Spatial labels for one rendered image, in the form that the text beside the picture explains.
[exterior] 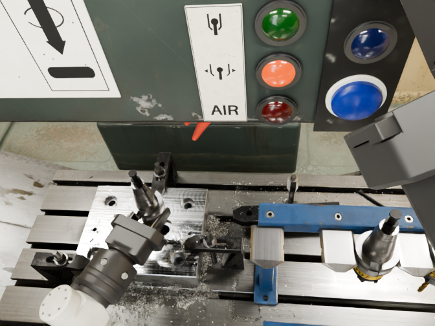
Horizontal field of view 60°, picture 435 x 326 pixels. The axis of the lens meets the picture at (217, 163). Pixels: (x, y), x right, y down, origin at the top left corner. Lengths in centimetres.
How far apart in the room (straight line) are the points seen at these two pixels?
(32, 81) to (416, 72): 152
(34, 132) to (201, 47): 171
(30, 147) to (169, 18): 166
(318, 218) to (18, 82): 48
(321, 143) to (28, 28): 141
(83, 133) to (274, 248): 132
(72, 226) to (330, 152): 99
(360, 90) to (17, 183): 143
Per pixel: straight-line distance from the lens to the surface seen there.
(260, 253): 61
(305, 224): 63
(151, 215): 77
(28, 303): 107
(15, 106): 31
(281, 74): 23
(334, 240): 63
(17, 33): 26
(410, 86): 172
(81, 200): 115
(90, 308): 74
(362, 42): 22
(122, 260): 74
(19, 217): 151
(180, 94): 25
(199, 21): 22
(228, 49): 23
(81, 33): 24
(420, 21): 19
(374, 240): 59
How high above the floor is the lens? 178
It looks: 52 degrees down
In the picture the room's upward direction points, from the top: 9 degrees counter-clockwise
